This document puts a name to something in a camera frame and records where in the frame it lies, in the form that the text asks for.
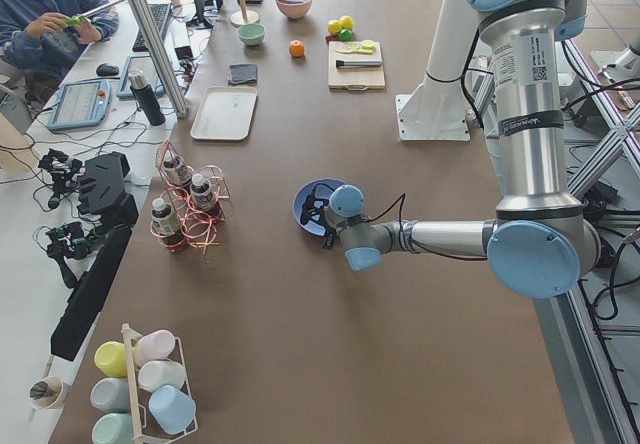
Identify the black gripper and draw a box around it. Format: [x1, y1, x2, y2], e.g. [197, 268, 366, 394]
[300, 185, 336, 249]

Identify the blue plate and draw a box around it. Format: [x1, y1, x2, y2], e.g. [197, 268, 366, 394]
[292, 178, 345, 237]

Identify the orange fruit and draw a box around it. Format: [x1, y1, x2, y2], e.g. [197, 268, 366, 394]
[288, 39, 306, 58]

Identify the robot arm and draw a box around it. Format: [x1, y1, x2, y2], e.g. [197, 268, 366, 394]
[323, 0, 600, 299]

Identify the tea bottle lower left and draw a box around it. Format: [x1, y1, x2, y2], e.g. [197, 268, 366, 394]
[190, 173, 221, 218]

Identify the tea bottle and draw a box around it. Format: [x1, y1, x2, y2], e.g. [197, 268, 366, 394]
[151, 197, 187, 252]
[162, 154, 192, 187]
[190, 173, 221, 218]

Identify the cream rabbit tray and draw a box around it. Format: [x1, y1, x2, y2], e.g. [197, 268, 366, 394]
[190, 86, 257, 141]

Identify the tea bottle top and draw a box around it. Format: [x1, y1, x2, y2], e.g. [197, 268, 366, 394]
[162, 154, 192, 187]

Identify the tea bottle lower right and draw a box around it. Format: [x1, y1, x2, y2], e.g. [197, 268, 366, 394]
[151, 197, 187, 252]

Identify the steel muddler black tip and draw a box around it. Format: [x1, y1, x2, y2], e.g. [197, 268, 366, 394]
[335, 59, 383, 70]

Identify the wooden cutting board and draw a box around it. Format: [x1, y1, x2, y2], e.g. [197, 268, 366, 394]
[328, 39, 386, 90]

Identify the grey folded cloth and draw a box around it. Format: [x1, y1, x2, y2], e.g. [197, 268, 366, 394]
[228, 63, 258, 86]

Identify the yellow plastic knife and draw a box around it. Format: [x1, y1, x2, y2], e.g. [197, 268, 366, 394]
[335, 47, 375, 55]

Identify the lemon half upper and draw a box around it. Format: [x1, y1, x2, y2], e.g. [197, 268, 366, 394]
[360, 40, 376, 53]

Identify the green lime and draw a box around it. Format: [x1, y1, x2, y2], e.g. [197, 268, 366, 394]
[338, 29, 353, 42]

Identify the yellow lemon lower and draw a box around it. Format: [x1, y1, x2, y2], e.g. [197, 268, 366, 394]
[327, 20, 342, 36]

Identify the yellow lemon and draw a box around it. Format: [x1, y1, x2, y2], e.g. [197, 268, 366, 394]
[327, 20, 342, 36]
[339, 15, 354, 30]

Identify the green bowl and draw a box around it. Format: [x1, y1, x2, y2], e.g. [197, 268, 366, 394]
[237, 23, 265, 46]

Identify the yellow lemon upper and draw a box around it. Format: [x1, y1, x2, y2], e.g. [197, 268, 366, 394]
[339, 15, 354, 30]

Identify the pink bowl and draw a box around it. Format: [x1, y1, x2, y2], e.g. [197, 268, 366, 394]
[275, 0, 313, 20]

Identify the wooden stand base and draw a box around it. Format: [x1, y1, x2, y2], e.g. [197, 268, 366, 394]
[230, 0, 260, 28]

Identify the black water bottle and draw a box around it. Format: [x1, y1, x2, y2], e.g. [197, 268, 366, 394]
[128, 69, 166, 126]

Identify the teach pendant far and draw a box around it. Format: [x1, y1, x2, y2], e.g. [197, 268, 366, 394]
[116, 54, 165, 100]

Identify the teach pendant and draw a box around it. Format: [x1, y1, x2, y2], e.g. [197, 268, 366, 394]
[116, 54, 165, 100]
[47, 79, 111, 132]

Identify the black keyboard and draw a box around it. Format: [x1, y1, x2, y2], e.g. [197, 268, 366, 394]
[131, 2, 174, 54]

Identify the cup rack with cups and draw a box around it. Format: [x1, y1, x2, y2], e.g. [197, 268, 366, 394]
[89, 323, 199, 443]

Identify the teach pendant near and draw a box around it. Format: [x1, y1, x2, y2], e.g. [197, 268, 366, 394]
[47, 79, 111, 132]

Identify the paper cup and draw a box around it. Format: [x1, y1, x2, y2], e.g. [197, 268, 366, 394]
[29, 376, 71, 410]

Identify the seated person blue hoodie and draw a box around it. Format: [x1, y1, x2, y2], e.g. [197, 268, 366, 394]
[0, 0, 120, 83]

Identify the copper wire bottle rack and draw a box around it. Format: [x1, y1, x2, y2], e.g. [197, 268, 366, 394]
[150, 140, 230, 252]

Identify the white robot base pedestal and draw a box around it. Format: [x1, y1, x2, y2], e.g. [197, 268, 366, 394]
[396, 0, 477, 141]

